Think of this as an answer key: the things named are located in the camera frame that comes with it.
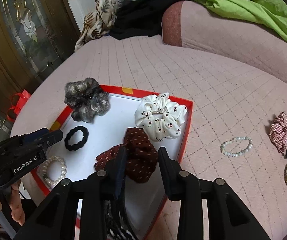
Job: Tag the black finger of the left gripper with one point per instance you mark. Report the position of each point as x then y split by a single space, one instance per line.
52 138
31 137

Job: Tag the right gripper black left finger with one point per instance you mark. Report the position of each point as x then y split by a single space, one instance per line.
56 216

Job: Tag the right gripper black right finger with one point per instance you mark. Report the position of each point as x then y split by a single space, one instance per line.
228 216

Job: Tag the grey metallic scrunchie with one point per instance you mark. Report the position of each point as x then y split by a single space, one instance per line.
87 99

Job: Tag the black hair claw clip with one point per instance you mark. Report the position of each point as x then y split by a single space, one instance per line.
116 222

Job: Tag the dark red dotted scrunchie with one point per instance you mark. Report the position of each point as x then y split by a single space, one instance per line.
141 156

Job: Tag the pink plaid scrunchie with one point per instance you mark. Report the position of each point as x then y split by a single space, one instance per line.
278 133

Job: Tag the white cherry print scrunchie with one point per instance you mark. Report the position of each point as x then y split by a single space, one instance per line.
160 117

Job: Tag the person's left hand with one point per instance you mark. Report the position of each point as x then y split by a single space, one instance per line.
15 204

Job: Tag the red gift bag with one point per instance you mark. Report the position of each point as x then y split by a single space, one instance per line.
18 101

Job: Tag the red box with white interior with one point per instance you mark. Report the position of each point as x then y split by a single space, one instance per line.
143 201

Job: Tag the pink quilted bed cover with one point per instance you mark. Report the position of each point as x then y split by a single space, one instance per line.
220 117

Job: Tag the wooden glass door cabinet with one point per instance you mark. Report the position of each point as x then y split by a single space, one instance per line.
36 37

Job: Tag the leaf print cloth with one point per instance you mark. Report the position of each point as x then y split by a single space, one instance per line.
97 23

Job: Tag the black garment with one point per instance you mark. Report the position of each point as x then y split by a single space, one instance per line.
140 18

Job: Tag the pink bolster pillow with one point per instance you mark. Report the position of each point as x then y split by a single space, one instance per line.
190 25

